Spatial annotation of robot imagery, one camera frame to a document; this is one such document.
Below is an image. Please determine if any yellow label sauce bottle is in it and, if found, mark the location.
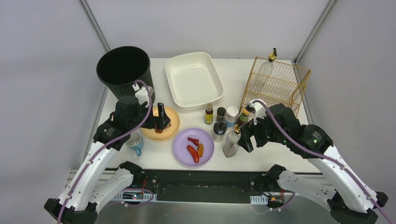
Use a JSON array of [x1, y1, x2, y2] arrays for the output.
[[204, 103, 213, 125]]

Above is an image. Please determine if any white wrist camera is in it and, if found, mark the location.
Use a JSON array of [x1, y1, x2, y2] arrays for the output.
[[132, 84, 154, 105], [245, 99, 267, 125]]

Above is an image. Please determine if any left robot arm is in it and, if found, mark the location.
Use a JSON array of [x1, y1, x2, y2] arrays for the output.
[[44, 96, 171, 224]]

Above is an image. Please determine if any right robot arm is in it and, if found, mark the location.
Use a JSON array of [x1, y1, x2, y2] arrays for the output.
[[238, 99, 388, 224]]

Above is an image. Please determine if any red sausage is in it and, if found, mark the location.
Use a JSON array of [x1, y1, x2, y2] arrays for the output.
[[187, 145, 200, 163]]

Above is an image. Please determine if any brown roasted meat piece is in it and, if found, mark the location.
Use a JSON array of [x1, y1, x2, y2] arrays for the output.
[[155, 123, 171, 133]]

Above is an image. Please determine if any purple plate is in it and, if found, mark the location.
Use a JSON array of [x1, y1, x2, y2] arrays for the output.
[[172, 128, 215, 168]]

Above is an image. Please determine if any yellow plate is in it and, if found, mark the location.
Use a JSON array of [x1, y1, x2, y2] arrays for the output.
[[141, 106, 180, 141]]

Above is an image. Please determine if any small red meat piece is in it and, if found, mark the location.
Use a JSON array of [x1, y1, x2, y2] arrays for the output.
[[187, 137, 200, 146]]

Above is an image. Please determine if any black lid grinder jar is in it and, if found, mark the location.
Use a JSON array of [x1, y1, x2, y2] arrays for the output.
[[212, 121, 227, 142]]

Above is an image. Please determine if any yellow cap sauce bottle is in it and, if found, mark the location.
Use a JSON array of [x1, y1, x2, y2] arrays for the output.
[[236, 108, 250, 126]]

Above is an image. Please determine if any clear glass oil bottle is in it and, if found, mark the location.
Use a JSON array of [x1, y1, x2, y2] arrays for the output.
[[255, 48, 277, 91]]

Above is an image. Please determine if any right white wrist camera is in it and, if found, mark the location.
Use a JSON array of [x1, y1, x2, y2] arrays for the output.
[[245, 99, 267, 125]]

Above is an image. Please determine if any purple cable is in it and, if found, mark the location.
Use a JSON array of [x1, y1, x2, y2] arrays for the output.
[[57, 80, 153, 224], [253, 99, 395, 224]]

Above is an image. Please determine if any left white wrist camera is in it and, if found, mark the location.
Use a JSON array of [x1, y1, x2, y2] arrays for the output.
[[132, 84, 154, 105]]

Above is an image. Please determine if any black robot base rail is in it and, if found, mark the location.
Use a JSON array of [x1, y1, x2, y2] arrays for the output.
[[139, 169, 280, 203]]

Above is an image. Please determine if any black plastic bin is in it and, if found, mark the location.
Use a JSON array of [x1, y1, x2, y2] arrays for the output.
[[96, 46, 154, 100]]

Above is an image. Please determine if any orange fried nugget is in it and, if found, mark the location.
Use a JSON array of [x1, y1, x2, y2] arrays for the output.
[[197, 143, 204, 158]]

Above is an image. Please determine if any silver lid salt shaker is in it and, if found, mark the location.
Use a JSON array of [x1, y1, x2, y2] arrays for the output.
[[224, 106, 239, 128]]

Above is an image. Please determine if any white rectangular tub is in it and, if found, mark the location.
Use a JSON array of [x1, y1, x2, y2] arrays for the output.
[[165, 52, 225, 110]]

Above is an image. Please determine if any gold wire basket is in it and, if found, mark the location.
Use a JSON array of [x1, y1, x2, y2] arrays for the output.
[[239, 56, 311, 115]]

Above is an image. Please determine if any black cap spice jar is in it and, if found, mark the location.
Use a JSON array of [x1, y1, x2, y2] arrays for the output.
[[216, 107, 226, 122]]

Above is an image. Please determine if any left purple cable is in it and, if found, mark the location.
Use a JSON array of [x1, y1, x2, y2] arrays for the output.
[[57, 80, 153, 224]]

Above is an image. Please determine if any blue mug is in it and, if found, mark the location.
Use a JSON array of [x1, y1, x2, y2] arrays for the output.
[[124, 131, 144, 156]]

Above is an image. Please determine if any glass bottle with brown sauce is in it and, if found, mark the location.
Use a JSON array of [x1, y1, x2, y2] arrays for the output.
[[222, 124, 241, 158]]

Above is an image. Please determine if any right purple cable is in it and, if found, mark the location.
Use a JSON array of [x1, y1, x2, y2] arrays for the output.
[[253, 99, 395, 224]]

